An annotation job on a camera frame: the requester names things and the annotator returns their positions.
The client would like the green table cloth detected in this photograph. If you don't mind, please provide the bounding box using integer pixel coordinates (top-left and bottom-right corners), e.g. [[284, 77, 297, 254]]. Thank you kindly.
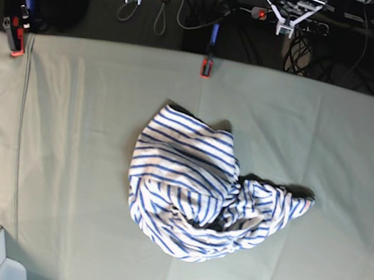
[[0, 32, 374, 280]]

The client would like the blue white striped t-shirt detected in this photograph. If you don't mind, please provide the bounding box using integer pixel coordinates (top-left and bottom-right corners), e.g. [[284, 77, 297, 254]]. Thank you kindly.
[[128, 104, 315, 262]]

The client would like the red clamp at table left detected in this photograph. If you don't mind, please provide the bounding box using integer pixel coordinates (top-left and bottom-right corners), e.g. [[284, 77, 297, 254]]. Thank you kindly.
[[1, 0, 29, 57]]

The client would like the white looped cable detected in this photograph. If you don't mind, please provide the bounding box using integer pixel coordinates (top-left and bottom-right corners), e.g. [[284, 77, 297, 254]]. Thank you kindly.
[[114, 0, 173, 38]]

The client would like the black power strip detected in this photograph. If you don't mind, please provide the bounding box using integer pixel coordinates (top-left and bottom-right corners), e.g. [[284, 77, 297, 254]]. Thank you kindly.
[[250, 6, 330, 37]]

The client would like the red clamp at table top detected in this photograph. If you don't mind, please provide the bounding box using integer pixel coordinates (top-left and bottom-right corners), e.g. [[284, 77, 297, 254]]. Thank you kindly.
[[200, 24, 220, 79]]

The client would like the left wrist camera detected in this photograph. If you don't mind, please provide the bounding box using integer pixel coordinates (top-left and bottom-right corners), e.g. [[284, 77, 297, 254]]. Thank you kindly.
[[276, 22, 295, 39]]

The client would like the red clamp at table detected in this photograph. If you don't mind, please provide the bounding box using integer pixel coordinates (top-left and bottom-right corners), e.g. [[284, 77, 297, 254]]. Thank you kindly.
[[200, 24, 220, 79], [1, 0, 29, 57]]

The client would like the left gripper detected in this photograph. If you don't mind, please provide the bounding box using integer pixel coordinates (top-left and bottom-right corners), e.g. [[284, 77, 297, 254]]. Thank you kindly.
[[266, 0, 328, 31]]

